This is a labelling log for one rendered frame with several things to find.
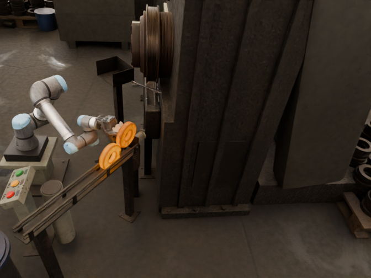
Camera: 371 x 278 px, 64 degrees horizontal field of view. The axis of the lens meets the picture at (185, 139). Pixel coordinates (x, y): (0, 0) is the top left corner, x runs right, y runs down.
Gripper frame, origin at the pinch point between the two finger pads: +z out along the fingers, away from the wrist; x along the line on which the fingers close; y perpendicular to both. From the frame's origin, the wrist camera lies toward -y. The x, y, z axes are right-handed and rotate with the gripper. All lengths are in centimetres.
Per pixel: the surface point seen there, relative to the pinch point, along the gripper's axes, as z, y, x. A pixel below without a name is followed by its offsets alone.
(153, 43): 7, 40, 32
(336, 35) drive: 98, 38, 57
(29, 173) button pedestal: -40, -9, -41
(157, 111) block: 2.4, -1.6, 28.6
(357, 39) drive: 107, 33, 64
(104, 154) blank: -0.6, -2.6, -19.0
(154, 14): 3, 53, 44
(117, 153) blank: -1.2, -8.5, -9.5
